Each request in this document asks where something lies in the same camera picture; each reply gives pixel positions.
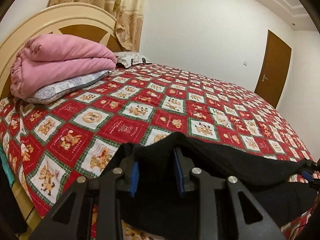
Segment black pants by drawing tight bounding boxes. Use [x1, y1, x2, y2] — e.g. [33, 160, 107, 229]
[97, 132, 319, 239]

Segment red patchwork bear bedspread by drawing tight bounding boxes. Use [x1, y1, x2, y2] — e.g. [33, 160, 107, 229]
[0, 63, 320, 240]

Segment grey floral pillow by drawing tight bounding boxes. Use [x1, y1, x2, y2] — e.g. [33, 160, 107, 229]
[24, 70, 112, 105]

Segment brown wooden door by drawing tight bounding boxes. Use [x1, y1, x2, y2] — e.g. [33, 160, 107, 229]
[254, 31, 292, 107]

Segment white patterned far pillow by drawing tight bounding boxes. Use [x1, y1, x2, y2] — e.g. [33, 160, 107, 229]
[114, 51, 151, 68]

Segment pink folded blanket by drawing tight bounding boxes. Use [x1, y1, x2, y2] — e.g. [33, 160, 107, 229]
[10, 34, 117, 99]

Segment cream wooden headboard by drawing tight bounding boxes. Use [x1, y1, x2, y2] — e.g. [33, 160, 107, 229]
[1, 3, 124, 98]

